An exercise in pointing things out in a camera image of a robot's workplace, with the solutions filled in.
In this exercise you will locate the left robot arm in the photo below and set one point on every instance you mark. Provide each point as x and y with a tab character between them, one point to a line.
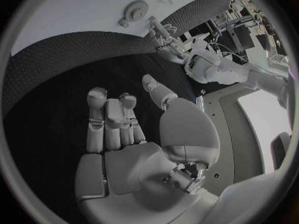
210	67

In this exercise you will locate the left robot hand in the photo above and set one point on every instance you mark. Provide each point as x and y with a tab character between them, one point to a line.
163	35

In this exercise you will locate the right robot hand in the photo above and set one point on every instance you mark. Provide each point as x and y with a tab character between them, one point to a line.
130	168

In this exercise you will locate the gear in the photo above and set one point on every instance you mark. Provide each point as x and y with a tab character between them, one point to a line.
136	10

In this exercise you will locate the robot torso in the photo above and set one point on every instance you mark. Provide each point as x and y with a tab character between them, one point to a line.
243	134

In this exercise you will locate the workshop equipment rack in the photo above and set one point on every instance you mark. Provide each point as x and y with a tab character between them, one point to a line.
243	33

